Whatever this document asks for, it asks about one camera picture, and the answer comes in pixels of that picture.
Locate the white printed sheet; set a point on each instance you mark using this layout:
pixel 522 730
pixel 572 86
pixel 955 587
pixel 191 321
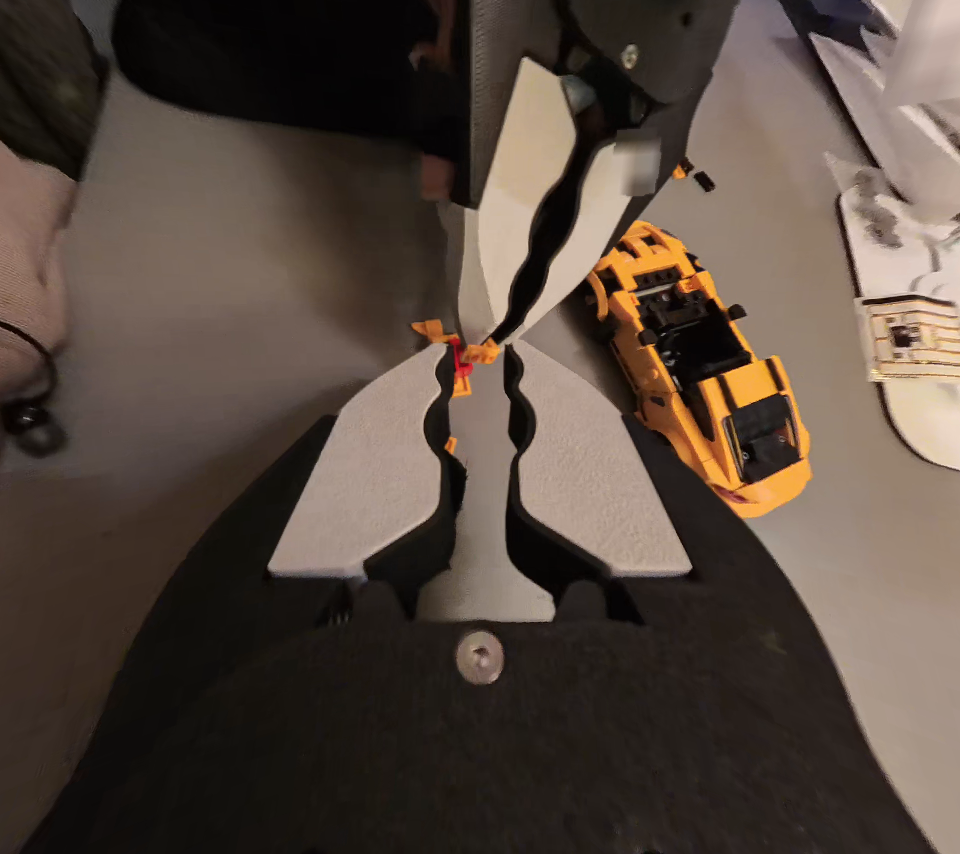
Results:
pixel 874 216

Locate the yellow lego car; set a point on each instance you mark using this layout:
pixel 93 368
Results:
pixel 697 374

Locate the orange lego bracket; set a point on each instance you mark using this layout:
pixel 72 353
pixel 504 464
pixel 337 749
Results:
pixel 480 353
pixel 431 329

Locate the gold-lined sticker sheet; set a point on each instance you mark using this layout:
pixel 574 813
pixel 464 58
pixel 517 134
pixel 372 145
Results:
pixel 907 336

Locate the white rounded board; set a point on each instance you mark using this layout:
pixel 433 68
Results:
pixel 922 411

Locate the white paper bag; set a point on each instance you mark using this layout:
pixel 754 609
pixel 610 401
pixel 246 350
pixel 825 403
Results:
pixel 900 119

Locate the scattered small lego pieces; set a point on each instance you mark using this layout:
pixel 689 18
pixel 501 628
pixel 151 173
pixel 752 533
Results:
pixel 694 177

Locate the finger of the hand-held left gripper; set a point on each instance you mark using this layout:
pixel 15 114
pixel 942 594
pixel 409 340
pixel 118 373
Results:
pixel 592 231
pixel 517 194

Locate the person's left forearm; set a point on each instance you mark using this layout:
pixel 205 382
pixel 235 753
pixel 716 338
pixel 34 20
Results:
pixel 262 6

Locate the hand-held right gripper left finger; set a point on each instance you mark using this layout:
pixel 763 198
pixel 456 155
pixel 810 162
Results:
pixel 360 479

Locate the beige sweatshirt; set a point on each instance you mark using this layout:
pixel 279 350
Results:
pixel 30 269

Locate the orange plate with red brick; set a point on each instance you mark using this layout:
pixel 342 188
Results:
pixel 457 363

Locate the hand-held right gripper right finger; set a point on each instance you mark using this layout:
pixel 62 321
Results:
pixel 600 486

